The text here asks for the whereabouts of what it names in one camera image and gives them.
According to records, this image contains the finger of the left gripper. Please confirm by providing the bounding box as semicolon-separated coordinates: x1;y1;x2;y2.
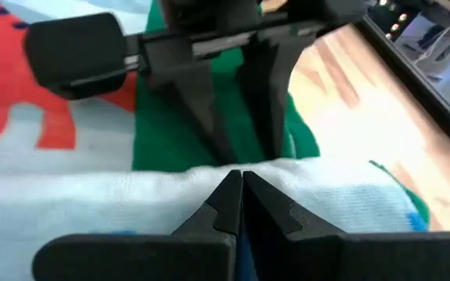
238;33;316;161
145;37;236;165

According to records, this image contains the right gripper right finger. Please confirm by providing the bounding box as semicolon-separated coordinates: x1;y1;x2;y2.
242;170;450;281

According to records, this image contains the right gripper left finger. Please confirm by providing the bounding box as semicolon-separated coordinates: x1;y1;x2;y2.
32;169;244;281

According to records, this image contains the green dinosaur print towel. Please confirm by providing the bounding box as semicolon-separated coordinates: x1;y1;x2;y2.
0;0;431;281

